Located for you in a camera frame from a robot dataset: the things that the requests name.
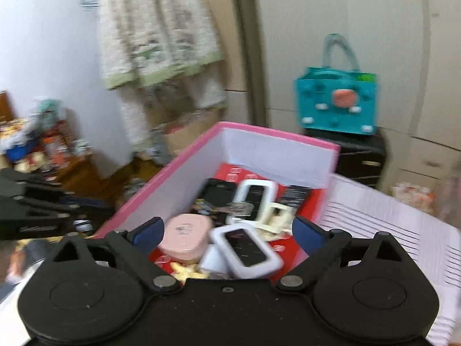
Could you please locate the white fluffy pajama pants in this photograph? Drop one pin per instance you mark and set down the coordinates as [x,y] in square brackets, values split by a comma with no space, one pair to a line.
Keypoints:
[144,115]

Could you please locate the black plastic case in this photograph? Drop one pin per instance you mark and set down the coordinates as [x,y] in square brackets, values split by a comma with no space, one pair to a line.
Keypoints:
[216,193]

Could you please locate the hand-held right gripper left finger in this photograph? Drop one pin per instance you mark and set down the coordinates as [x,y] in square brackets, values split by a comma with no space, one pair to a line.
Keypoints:
[149,231]

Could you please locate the white charger plug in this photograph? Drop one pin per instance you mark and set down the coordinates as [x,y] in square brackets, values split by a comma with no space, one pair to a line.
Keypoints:
[212,263]

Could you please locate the wooden side cabinet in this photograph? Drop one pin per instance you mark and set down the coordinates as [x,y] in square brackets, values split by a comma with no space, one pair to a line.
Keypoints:
[79,173]

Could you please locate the striped tablecloth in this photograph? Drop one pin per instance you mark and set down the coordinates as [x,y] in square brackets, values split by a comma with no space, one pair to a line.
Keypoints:
[396,223]

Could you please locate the white green fluffy cardigan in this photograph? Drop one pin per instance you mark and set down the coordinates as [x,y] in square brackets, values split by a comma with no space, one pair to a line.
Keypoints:
[155,36]

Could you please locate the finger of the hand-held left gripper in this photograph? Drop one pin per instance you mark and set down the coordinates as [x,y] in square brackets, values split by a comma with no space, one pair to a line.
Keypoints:
[36,191]

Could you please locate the white pocket router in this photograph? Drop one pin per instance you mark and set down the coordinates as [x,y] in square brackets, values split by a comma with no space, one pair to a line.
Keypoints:
[257,194]
[248,252]

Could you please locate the brown paper bag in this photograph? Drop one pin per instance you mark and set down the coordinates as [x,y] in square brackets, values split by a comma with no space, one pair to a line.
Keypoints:
[191,133]

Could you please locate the black suitcase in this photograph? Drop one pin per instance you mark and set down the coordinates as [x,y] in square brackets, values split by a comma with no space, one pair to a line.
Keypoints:
[360,158]

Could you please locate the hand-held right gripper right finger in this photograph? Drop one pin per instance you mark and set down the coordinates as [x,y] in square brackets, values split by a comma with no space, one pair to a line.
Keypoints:
[306,230]

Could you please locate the pink round case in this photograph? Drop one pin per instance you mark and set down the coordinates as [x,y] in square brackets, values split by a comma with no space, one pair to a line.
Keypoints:
[183,236]

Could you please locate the pink cardboard box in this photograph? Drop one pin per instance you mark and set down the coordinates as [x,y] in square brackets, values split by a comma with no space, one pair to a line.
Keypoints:
[281,158]

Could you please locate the beige wardrobe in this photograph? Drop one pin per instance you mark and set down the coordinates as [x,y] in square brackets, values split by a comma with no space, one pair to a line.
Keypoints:
[396,43]

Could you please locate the teal felt handbag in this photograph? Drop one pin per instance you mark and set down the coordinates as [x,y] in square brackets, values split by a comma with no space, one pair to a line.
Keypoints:
[324,115]

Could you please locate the cream hair claw clip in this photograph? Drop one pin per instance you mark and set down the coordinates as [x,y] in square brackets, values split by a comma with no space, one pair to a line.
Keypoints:
[268,220]

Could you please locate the red patterned cloth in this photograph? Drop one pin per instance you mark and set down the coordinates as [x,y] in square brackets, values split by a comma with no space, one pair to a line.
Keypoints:
[309,202]

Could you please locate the black battery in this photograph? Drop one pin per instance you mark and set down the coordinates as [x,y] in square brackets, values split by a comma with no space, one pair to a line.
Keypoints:
[293,196]

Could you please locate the beige side cabinet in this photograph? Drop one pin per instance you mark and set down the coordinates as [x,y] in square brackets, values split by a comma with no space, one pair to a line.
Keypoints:
[223,25]

